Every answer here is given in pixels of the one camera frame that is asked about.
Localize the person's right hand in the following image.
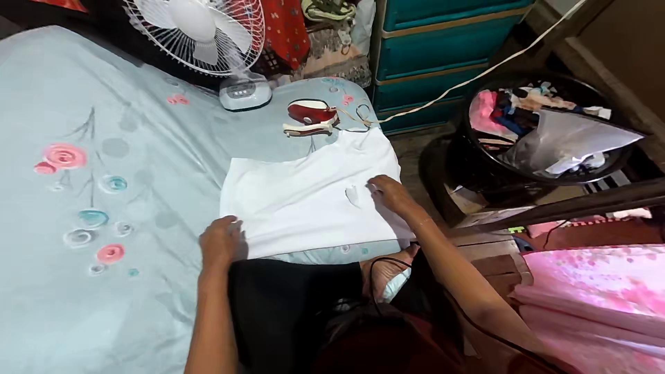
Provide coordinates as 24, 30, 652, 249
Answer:
367, 175, 426, 221

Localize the person's left hand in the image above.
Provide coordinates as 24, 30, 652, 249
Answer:
199, 215, 248, 273

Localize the white garment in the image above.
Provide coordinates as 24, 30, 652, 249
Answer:
220, 129, 416, 260

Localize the person's left forearm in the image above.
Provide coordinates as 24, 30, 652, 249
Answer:
184, 266, 240, 374

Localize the person's right forearm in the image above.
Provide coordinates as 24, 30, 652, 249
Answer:
408, 207, 583, 374

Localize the large black round tub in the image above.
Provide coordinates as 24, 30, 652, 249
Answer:
419, 71, 637, 213

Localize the red and white iron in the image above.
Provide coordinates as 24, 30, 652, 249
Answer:
283, 99, 340, 138

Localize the light blue floral bedsheet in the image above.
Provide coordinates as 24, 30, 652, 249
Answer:
0, 25, 410, 374

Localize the pile of mixed clothes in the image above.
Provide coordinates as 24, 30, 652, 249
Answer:
469, 81, 614, 177

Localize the teal plastic drawer cabinet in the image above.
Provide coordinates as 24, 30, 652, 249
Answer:
369, 0, 536, 136

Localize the white translucent plastic bag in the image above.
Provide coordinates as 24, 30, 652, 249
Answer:
351, 0, 377, 56

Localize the person's body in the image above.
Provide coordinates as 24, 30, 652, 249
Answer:
312, 301, 466, 374

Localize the red patterned cloth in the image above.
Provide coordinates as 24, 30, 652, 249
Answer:
260, 0, 311, 71

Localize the green rolled cloth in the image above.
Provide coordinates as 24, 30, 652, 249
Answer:
301, 0, 357, 23

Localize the clear plastic bag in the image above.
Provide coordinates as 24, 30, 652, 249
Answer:
500, 108, 646, 178

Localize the brown wooden beam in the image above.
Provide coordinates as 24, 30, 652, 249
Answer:
457, 178, 665, 233

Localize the white electric fan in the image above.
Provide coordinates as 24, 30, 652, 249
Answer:
123, 0, 273, 113

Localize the pink floral bedding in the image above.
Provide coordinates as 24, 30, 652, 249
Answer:
512, 244, 665, 374

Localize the white power cord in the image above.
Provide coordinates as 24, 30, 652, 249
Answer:
332, 0, 587, 125

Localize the black cable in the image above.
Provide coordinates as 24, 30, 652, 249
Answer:
368, 257, 569, 374

